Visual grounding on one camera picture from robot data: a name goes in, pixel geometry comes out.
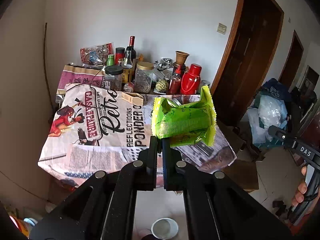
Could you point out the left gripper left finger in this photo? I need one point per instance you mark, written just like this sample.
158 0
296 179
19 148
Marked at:
103 207

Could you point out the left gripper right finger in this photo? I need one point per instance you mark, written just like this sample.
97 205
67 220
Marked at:
215 206

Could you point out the green snack wrapper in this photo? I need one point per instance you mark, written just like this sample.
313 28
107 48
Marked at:
185 124

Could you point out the brown cardboard box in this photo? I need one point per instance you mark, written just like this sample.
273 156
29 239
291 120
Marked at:
133 98

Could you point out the right hand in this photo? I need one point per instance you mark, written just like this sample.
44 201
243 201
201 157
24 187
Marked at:
299 194

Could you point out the blue plastic bags pile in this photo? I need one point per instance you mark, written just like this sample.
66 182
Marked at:
271 107

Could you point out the printed newspaper tablecloth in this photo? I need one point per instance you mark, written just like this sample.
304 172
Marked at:
95 129

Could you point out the small red can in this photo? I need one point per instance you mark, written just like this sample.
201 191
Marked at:
129 87

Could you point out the red thermos flask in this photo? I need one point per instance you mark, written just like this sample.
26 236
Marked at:
191 80

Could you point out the red sauce squeeze bottle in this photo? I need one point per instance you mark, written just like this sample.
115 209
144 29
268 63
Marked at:
175 81

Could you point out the black lid glass jar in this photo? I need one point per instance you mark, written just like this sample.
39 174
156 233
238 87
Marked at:
113 77

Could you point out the pink paper bag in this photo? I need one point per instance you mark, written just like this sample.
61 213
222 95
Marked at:
79 75

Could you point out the green custard apple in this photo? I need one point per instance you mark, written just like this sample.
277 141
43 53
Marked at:
162 86

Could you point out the gold lid glass jar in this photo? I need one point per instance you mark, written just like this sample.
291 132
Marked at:
143 77

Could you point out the clear liquor bottle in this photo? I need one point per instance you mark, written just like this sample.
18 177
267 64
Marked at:
127 67

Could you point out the dark wooden door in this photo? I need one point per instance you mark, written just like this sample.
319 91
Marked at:
250 49

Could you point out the green cap bottle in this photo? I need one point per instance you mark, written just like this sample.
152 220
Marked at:
110 60

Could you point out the red snack bag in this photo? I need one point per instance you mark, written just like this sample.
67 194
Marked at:
96 55

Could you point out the brown clay vase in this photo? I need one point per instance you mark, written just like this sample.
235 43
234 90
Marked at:
181 57

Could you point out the red wine bottle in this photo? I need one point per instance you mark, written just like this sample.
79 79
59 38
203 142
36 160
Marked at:
131 47

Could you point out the wall light switch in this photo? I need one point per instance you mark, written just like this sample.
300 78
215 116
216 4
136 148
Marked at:
221 28

